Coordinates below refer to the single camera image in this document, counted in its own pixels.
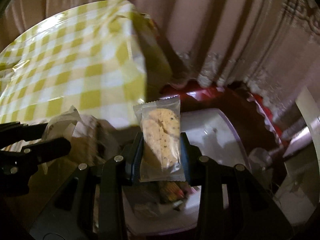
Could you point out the clear cookie packet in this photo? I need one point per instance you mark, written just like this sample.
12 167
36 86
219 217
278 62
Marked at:
160 123

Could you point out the beige curtain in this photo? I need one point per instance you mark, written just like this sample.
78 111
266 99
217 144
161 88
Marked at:
271 45

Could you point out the yellow checkered tablecloth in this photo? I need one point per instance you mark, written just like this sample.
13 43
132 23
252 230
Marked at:
101 58

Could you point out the yellow snack packet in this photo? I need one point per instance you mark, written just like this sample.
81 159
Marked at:
172 191

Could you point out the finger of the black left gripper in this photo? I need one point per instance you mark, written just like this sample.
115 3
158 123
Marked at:
31 156
13 132

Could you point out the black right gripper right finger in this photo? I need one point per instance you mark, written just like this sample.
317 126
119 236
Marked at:
233 204

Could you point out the white storage box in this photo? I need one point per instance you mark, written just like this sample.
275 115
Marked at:
210 133

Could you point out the white nut packet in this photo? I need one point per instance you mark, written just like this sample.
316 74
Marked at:
91 139

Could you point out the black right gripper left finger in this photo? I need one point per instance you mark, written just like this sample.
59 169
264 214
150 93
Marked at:
99 208

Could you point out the red round stool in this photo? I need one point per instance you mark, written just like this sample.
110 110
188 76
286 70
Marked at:
245 110

